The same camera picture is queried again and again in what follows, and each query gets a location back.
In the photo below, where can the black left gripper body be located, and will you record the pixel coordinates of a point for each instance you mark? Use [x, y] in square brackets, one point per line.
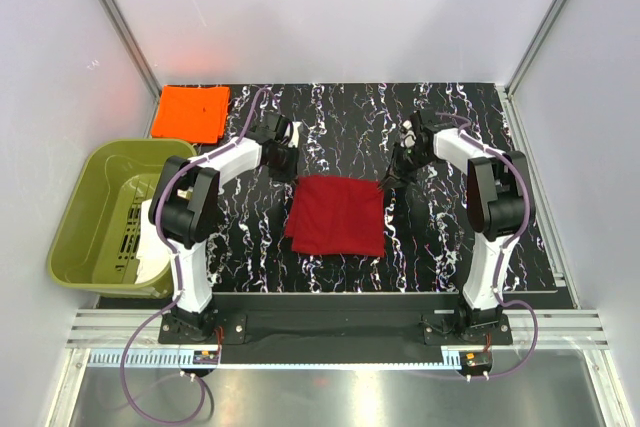
[283, 167]

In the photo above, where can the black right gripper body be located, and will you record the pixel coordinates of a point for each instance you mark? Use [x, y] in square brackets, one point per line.
[405, 161]

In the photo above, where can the red t shirt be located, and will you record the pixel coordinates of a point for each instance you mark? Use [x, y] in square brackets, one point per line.
[333, 215]

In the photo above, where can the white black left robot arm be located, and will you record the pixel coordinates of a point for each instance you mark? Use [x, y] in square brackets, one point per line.
[184, 208]

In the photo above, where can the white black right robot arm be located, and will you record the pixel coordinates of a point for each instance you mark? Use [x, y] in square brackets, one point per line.
[499, 208]

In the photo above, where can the folded orange t shirt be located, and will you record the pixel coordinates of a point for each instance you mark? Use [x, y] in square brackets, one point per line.
[194, 114]

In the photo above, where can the right orange connector block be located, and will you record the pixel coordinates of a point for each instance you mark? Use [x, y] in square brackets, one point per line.
[477, 359]

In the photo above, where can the orange connector block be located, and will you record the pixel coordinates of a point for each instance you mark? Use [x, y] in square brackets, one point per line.
[206, 357]
[477, 359]

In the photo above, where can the olive green plastic bin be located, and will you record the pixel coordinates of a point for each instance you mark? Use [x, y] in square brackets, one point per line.
[96, 243]

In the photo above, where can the left orange connector block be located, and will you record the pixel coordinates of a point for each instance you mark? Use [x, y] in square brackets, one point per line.
[206, 357]

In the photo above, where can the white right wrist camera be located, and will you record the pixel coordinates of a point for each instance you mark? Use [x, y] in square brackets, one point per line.
[407, 134]

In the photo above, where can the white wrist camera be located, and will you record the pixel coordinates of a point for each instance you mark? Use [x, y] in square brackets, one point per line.
[407, 134]
[294, 134]

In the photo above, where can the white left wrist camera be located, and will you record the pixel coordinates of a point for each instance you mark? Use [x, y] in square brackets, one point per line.
[294, 134]

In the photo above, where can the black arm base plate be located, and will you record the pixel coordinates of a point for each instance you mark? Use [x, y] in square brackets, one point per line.
[282, 350]

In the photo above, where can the aluminium frame rail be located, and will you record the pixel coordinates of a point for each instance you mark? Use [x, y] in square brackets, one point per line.
[578, 329]

